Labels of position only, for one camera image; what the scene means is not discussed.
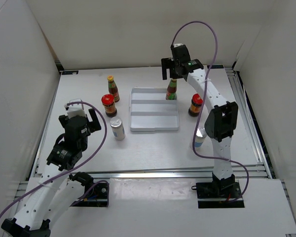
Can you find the tall sauce bottle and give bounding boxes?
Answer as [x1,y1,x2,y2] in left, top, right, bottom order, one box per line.
[107,75,120,103]
[166,79,177,100]

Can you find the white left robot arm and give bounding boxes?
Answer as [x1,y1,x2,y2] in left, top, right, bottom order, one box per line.
[1,104,103,237]

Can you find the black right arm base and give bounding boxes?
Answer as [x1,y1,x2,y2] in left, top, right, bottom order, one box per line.
[191,182,245,209]

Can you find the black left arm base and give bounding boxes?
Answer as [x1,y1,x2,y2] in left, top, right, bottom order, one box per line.
[71,180,110,207]

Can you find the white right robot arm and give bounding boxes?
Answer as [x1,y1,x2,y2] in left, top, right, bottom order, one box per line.
[161,58,238,198]

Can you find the left white shaker bottle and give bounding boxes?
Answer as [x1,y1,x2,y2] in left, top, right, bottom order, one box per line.
[110,117,125,141]

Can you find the white shaker bottle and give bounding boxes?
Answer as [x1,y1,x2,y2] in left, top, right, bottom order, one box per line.
[190,127,207,151]
[110,117,125,141]

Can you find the left red-lid sauce jar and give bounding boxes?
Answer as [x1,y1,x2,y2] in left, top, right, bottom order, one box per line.
[101,94,117,118]

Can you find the red-lid sauce jar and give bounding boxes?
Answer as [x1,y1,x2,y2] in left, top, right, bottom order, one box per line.
[101,94,117,118]
[188,93,203,117]

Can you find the right red-lid sauce jar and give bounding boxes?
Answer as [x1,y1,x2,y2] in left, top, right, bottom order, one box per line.
[188,93,203,117]

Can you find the white tiered organizer tray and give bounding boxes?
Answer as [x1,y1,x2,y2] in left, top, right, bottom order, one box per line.
[129,87,180,132]

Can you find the right white shaker bottle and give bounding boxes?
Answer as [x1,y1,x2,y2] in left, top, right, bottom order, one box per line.
[190,127,207,151]

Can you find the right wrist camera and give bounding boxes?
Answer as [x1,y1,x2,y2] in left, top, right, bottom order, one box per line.
[170,43,190,62]

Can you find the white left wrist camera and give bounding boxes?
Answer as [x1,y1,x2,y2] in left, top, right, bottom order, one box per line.
[64,104,87,119]

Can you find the right black corner bracket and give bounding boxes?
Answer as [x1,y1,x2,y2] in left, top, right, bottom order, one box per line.
[207,65,224,69]

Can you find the black corner bracket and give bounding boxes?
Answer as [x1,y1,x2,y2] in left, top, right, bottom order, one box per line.
[207,65,224,69]
[61,71,79,75]

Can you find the left black corner bracket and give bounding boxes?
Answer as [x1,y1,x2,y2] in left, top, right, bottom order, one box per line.
[61,71,79,75]

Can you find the aluminium right rail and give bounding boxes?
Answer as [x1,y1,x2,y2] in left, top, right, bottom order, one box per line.
[225,68,273,179]

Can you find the aluminium rail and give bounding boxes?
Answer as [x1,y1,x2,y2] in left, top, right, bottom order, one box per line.
[73,163,270,179]
[225,68,273,179]

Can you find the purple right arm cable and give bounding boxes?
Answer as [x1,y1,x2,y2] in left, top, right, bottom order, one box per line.
[170,20,250,201]

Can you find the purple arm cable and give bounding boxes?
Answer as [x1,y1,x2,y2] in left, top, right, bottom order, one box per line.
[170,20,250,201]
[0,101,107,235]

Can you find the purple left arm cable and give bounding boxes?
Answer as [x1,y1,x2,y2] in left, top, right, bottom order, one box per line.
[0,101,107,235]

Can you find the aluminium front rail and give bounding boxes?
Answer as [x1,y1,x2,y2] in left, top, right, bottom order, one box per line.
[73,163,270,179]

